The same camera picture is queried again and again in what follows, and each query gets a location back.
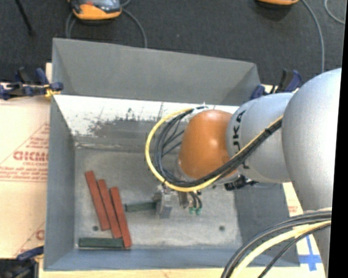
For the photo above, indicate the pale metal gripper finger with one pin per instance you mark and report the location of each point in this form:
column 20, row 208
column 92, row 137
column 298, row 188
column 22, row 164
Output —
column 166, row 210
column 158, row 199

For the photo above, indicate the dark green block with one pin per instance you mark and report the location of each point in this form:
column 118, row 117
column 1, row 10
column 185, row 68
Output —
column 138, row 207
column 100, row 243

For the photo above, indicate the red-brown flat block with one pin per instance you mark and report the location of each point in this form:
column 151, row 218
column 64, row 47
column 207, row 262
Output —
column 97, row 199
column 121, row 218
column 109, row 211

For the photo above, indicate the grey metal bin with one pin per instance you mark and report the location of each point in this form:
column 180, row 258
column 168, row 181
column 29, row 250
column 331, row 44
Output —
column 113, row 71

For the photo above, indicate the brown cardboard board red print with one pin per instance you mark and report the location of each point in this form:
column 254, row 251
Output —
column 15, row 201

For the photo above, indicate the black cylinder on white bracket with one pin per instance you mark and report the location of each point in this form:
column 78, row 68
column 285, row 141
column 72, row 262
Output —
column 236, row 183

